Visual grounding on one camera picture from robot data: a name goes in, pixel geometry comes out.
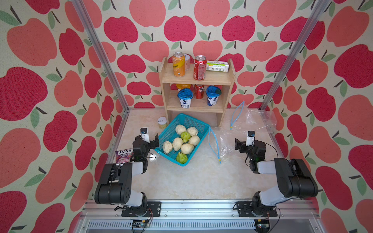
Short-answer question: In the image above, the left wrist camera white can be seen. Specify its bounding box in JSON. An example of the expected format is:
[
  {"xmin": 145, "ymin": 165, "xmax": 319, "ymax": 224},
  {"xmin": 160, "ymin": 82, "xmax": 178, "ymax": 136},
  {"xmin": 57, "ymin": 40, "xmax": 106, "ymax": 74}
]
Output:
[{"xmin": 140, "ymin": 127, "xmax": 150, "ymax": 143}]

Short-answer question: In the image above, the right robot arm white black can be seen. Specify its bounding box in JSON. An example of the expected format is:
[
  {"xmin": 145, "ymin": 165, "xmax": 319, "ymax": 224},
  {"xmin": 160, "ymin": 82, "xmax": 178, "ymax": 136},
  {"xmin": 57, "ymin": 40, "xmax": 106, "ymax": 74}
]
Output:
[{"xmin": 233, "ymin": 139, "xmax": 318, "ymax": 217}]

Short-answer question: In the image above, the right blue-lid yogurt cup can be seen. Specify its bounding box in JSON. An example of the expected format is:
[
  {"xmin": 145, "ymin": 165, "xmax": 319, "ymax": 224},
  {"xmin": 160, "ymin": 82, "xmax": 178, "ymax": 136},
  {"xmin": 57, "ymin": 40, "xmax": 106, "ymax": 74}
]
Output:
[{"xmin": 206, "ymin": 85, "xmax": 221, "ymax": 106}]

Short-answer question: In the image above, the white green box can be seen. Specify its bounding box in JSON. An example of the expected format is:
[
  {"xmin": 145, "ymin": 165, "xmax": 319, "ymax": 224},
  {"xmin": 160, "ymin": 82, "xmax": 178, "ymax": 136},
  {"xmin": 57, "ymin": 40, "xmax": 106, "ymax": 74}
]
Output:
[{"xmin": 207, "ymin": 61, "xmax": 229, "ymax": 72}]

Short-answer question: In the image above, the left blue-lid yogurt cup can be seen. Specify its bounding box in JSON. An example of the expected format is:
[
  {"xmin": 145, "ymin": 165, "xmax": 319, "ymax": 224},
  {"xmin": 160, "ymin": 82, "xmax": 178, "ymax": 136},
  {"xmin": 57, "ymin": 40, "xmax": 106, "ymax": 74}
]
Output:
[{"xmin": 177, "ymin": 88, "xmax": 193, "ymax": 109}]

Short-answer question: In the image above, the teal plastic basket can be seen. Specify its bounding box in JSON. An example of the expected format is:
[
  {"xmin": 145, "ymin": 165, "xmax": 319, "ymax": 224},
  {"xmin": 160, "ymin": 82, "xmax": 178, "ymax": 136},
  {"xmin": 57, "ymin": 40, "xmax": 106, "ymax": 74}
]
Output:
[{"xmin": 155, "ymin": 114, "xmax": 209, "ymax": 167}]

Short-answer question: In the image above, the wooden two-tier shelf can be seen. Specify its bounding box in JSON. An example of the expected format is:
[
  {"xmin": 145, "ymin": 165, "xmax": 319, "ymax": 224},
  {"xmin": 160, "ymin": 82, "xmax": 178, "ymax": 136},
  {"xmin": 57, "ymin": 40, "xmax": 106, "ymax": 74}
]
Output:
[{"xmin": 158, "ymin": 56, "xmax": 237, "ymax": 128}]

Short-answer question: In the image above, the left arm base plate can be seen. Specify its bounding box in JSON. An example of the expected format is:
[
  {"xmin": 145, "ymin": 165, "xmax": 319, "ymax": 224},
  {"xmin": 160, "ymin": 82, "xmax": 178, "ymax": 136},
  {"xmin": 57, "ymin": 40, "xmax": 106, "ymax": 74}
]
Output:
[{"xmin": 121, "ymin": 201, "xmax": 162, "ymax": 217}]

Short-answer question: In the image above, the green pear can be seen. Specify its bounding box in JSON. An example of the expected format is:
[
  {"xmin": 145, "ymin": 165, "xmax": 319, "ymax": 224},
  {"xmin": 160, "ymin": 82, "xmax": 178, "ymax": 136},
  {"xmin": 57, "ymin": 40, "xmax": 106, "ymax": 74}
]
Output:
[
  {"xmin": 180, "ymin": 132, "xmax": 191, "ymax": 143},
  {"xmin": 176, "ymin": 152, "xmax": 188, "ymax": 164}
]

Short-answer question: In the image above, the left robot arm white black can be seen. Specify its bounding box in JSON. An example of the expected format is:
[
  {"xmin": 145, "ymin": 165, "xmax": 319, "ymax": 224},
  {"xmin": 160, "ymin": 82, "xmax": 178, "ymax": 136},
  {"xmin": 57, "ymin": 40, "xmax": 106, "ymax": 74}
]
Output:
[{"xmin": 94, "ymin": 134, "xmax": 159, "ymax": 209}]

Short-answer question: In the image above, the purple candy packet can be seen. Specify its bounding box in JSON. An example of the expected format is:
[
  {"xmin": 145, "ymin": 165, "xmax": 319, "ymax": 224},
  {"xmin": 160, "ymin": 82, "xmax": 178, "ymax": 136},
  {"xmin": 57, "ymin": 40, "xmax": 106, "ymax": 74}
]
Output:
[{"xmin": 116, "ymin": 149, "xmax": 134, "ymax": 164}]

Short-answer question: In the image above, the blue-lid yogurt cup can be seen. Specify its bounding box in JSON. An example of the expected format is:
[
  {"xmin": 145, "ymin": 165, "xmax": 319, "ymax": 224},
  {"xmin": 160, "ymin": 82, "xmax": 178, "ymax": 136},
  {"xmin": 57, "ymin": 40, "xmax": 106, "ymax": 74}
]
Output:
[
  {"xmin": 177, "ymin": 88, "xmax": 193, "ymax": 109},
  {"xmin": 206, "ymin": 85, "xmax": 221, "ymax": 106}
]

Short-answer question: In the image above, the red cola can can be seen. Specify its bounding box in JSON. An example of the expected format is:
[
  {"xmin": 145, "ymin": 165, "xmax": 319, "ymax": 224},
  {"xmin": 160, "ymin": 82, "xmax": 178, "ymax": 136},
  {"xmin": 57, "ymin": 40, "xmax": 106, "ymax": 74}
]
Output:
[{"xmin": 193, "ymin": 55, "xmax": 207, "ymax": 81}]

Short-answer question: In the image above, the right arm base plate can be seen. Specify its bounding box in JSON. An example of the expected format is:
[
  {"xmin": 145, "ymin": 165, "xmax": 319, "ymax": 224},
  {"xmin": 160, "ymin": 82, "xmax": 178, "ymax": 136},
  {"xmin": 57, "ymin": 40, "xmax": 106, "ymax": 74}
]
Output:
[{"xmin": 232, "ymin": 201, "xmax": 278, "ymax": 218}]

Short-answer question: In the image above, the clear zip-top bag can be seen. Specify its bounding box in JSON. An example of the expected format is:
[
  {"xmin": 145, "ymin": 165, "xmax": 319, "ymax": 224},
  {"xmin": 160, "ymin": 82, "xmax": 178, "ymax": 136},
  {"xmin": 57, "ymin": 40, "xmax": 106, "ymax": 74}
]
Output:
[
  {"xmin": 229, "ymin": 101, "xmax": 277, "ymax": 133},
  {"xmin": 208, "ymin": 127, "xmax": 247, "ymax": 163}
]

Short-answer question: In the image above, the small red can lower shelf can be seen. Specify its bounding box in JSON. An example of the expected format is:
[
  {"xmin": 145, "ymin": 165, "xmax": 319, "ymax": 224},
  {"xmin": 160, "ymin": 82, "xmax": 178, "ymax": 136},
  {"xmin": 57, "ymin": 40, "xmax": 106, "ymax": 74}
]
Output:
[{"xmin": 194, "ymin": 84, "xmax": 205, "ymax": 100}]

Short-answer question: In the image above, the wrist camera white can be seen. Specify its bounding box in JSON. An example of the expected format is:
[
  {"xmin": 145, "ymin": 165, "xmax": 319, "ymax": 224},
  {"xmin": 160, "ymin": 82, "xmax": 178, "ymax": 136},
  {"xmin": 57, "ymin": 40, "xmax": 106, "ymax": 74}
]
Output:
[
  {"xmin": 246, "ymin": 131, "xmax": 255, "ymax": 146},
  {"xmin": 140, "ymin": 127, "xmax": 150, "ymax": 143}
]

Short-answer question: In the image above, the orange soda can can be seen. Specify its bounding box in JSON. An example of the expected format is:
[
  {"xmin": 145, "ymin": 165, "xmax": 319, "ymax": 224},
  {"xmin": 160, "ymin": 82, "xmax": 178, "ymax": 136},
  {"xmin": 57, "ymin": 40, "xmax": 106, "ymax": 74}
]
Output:
[{"xmin": 172, "ymin": 52, "xmax": 186, "ymax": 77}]

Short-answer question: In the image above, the pink can behind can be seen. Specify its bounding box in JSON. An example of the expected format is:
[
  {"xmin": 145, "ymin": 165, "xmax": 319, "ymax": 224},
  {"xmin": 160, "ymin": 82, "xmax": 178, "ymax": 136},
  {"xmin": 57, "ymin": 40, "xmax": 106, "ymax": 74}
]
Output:
[{"xmin": 184, "ymin": 54, "xmax": 190, "ymax": 70}]

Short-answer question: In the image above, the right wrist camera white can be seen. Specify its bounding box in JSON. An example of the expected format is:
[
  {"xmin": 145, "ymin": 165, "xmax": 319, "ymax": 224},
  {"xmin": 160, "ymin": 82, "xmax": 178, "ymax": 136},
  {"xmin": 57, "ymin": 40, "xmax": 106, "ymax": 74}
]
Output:
[{"xmin": 246, "ymin": 131, "xmax": 255, "ymax": 146}]

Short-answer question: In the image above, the yellow cup lower shelf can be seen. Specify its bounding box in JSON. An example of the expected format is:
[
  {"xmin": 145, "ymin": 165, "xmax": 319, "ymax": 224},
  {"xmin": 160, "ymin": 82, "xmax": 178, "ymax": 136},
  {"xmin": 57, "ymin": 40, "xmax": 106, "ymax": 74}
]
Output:
[{"xmin": 176, "ymin": 83, "xmax": 191, "ymax": 91}]

